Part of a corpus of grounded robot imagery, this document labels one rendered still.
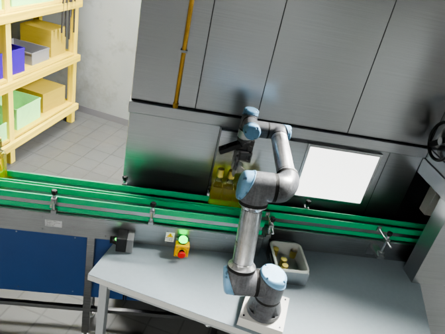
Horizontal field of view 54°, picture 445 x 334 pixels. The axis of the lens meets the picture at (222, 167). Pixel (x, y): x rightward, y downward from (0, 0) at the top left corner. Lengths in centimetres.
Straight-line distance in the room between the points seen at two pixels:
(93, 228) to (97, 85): 319
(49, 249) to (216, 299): 90
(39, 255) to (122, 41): 304
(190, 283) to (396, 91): 141
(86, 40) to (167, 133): 305
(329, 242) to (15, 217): 162
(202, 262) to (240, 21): 117
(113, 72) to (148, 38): 301
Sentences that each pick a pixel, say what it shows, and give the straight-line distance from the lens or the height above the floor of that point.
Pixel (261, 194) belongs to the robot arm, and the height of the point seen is 138.
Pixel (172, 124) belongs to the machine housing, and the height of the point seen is 129.
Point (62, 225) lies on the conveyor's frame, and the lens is 226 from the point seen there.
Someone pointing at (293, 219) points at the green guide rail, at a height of 94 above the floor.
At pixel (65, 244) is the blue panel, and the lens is 236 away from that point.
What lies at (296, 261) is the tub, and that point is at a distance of 237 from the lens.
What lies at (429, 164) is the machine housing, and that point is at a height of 133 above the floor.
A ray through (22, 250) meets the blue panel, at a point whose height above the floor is 61.
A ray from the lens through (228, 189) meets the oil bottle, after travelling 222.
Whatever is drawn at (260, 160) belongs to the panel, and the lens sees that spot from 233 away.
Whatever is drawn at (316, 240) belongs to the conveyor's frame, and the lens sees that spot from 248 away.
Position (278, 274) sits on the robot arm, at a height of 103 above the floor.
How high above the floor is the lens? 221
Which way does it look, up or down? 28 degrees down
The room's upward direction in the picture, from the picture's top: 13 degrees clockwise
